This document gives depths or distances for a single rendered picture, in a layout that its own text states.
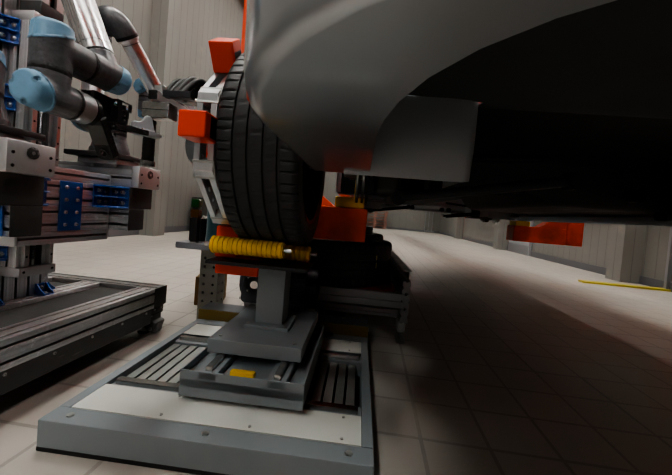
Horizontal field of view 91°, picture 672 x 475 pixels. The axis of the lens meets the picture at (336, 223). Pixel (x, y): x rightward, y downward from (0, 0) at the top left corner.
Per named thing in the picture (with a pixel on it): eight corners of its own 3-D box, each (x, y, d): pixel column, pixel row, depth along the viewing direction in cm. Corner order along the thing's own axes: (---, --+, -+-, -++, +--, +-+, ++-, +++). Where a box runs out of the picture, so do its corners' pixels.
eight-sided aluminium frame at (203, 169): (209, 226, 95) (223, 35, 93) (187, 224, 95) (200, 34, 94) (264, 222, 149) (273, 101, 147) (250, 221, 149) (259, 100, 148)
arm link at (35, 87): (41, 63, 66) (39, 106, 66) (87, 84, 77) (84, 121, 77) (5, 61, 66) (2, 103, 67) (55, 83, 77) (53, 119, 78)
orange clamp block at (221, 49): (236, 74, 102) (232, 41, 97) (212, 73, 103) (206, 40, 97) (244, 69, 108) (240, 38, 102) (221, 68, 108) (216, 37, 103)
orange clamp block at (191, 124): (219, 144, 94) (204, 137, 85) (193, 142, 95) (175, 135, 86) (221, 120, 94) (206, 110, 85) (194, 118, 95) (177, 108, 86)
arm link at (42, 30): (72, 41, 79) (69, 87, 80) (18, 13, 68) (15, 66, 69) (99, 40, 78) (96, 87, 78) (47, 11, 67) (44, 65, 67)
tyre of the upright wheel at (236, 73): (322, 225, 158) (293, 273, 94) (274, 221, 160) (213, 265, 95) (332, 79, 145) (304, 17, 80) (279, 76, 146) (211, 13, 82)
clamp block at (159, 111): (168, 118, 103) (169, 101, 103) (140, 116, 104) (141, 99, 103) (177, 122, 108) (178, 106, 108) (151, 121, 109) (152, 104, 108)
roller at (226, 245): (288, 261, 106) (290, 243, 106) (200, 252, 108) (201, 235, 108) (292, 258, 111) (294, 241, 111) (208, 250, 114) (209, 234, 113)
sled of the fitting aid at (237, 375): (302, 415, 91) (304, 380, 91) (177, 398, 94) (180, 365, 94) (322, 344, 141) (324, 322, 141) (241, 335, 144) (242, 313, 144)
